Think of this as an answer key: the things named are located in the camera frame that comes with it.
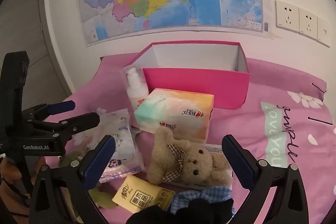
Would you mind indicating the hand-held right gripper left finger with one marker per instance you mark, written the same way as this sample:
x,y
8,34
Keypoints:
x,y
101,161

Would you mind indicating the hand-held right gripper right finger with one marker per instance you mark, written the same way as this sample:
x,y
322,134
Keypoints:
x,y
237,161

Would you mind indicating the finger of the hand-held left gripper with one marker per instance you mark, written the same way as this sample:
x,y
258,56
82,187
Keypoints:
x,y
63,106
78,121

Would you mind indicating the green plush toy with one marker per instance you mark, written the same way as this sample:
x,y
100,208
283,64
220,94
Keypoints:
x,y
69,158

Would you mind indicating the cotton pads packet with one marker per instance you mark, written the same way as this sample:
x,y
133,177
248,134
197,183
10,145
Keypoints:
x,y
123,134

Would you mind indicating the blue gingham scrunchie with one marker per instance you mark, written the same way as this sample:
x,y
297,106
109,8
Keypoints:
x,y
210,192

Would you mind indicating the beige teddy bear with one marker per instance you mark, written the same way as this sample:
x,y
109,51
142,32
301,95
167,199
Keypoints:
x,y
194,158

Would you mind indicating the yellow tissue pack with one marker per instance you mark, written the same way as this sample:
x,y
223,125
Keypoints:
x,y
141,195

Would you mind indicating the black scrunchie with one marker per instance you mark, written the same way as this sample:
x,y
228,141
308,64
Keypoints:
x,y
204,209

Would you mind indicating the pink cardboard box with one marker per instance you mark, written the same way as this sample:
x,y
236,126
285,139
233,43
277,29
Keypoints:
x,y
194,85

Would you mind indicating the white spray bottle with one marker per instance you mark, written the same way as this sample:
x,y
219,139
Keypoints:
x,y
136,92

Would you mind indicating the grey door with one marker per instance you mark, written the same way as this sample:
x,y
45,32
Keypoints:
x,y
31,29

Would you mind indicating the pastel tissue pack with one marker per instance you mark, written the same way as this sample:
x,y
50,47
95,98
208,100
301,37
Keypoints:
x,y
173,111

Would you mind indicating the pink printed bedsheet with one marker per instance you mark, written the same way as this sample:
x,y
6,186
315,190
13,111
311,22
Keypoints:
x,y
275,82

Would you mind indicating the white wall socket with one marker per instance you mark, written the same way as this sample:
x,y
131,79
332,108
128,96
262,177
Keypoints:
x,y
287,16
324,32
308,23

